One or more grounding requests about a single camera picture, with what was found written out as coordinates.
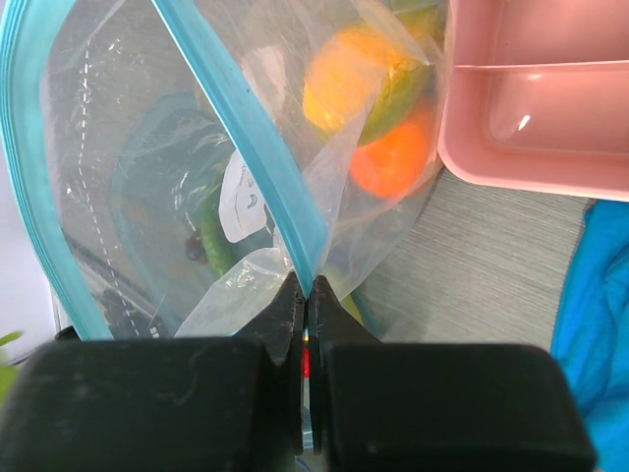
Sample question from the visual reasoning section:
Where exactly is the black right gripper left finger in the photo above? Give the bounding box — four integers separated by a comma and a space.
1, 275, 306, 471

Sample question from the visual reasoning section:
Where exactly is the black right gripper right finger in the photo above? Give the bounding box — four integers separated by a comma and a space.
307, 277, 597, 471

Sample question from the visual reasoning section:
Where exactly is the red chili pepper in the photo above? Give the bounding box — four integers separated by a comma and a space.
301, 346, 310, 379

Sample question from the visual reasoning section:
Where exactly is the green chili pepper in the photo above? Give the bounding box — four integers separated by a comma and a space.
200, 194, 237, 278

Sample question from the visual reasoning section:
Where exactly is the green grape bunch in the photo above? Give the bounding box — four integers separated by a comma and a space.
0, 330, 23, 403

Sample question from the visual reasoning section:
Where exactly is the orange tangerine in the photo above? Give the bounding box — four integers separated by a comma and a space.
349, 105, 435, 200

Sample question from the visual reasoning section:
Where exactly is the clear zip top bag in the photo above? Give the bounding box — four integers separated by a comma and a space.
1, 1, 452, 341

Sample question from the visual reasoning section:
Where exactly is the yellow green mango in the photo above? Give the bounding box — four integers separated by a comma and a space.
302, 1, 447, 145

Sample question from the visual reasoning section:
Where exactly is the clear blue plastic tray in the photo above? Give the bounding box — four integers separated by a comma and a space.
102, 93, 390, 339

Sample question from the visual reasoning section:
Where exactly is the dark red cherry cluster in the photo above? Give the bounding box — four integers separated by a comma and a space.
185, 231, 207, 265

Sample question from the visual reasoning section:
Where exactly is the blue folded cloth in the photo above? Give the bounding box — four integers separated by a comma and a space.
550, 201, 628, 469

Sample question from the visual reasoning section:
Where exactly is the pink divided organizer box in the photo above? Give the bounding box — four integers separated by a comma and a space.
438, 1, 628, 202

